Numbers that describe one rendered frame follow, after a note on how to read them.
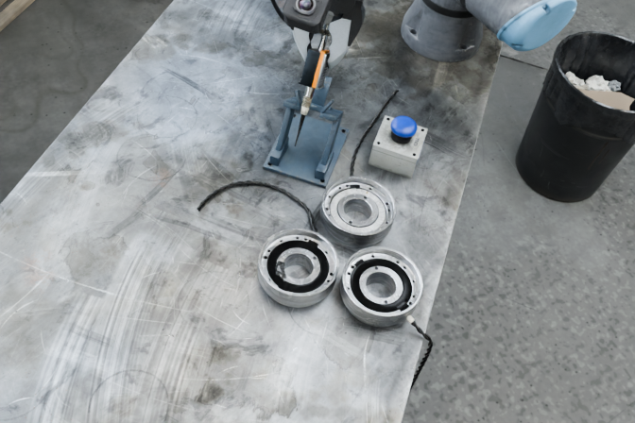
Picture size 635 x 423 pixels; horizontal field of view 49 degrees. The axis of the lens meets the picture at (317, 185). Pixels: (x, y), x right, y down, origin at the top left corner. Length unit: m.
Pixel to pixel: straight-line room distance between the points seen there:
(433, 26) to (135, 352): 0.75
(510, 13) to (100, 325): 0.74
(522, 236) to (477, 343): 0.40
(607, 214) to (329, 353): 1.55
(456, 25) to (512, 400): 0.98
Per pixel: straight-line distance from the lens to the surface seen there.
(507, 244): 2.10
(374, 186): 1.01
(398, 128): 1.04
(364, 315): 0.89
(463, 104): 1.22
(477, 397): 1.83
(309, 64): 0.91
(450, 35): 1.27
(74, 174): 1.06
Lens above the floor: 1.59
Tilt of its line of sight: 50 degrees down
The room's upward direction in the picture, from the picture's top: 10 degrees clockwise
